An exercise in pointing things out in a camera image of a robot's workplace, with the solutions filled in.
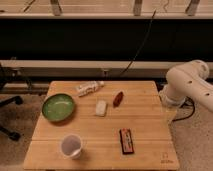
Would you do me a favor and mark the red pepper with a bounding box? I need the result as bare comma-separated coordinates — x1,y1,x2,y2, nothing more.
113,92,124,107

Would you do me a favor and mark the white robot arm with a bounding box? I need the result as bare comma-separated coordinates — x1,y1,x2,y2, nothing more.
159,60,213,112

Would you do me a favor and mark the green ceramic bowl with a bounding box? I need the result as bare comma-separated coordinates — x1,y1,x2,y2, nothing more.
42,93,75,122

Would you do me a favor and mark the white plastic bottle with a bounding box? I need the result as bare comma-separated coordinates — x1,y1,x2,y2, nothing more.
76,81,105,97

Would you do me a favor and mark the black red candy box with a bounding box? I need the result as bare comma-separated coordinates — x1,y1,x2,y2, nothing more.
119,128,134,154

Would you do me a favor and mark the black office chair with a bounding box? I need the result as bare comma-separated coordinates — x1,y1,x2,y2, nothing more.
0,64,23,141

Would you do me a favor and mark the black hanging cable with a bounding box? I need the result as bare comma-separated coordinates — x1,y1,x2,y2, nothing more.
119,9,157,78

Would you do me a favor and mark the black floor cable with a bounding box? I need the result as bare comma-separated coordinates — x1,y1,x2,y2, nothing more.
172,97,196,123

